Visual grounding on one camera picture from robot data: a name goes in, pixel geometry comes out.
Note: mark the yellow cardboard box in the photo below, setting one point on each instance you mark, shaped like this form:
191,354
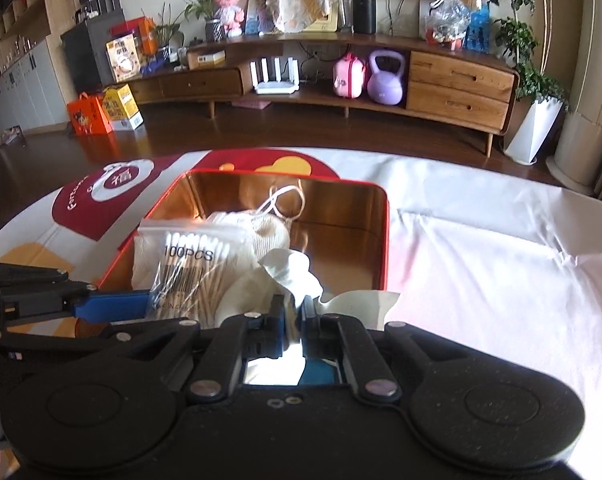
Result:
121,108

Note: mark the white face mask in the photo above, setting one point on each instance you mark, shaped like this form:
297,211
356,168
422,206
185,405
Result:
287,203

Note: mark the wooden tv cabinet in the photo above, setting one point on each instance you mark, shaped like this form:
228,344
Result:
461,88

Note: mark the small potted orchid plant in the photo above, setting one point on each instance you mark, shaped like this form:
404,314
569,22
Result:
207,11

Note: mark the tall green potted plant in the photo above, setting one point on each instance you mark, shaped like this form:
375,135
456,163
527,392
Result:
525,38

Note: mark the blue cloth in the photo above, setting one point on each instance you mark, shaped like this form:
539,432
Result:
320,373

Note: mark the black small fridge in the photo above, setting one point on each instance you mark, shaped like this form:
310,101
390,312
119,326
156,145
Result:
85,44

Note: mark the pink plush doll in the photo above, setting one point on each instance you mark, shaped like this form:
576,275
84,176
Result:
231,15

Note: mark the black cylindrical speaker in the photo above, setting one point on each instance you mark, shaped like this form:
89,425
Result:
364,17

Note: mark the orange gift bag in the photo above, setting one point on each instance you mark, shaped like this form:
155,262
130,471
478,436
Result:
88,117

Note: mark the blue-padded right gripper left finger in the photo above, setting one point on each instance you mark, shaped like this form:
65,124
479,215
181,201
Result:
223,353

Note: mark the white wifi router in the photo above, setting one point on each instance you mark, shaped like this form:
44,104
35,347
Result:
275,77

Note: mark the printed white red tablecloth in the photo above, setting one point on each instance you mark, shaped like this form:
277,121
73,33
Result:
507,266

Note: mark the clear plastic bag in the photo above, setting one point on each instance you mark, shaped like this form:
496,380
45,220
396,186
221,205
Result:
447,24

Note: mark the red metal tin box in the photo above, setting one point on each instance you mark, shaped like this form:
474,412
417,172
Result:
341,238

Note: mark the picture book box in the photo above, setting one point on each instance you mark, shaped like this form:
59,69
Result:
123,58

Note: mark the blue plastic bag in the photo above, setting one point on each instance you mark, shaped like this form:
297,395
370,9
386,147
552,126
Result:
478,33

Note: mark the purple kettlebell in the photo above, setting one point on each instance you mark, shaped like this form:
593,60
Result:
385,87

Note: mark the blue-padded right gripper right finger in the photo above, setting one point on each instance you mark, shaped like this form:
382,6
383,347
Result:
345,340

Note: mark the cotton swab bag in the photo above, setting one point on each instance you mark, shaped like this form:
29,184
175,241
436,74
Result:
186,266

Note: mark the white standing air conditioner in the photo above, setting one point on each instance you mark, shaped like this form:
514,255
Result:
577,162

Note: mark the white knitted cloth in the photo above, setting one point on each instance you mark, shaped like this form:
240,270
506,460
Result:
253,292

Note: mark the pink toy case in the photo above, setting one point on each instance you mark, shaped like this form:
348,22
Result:
349,77

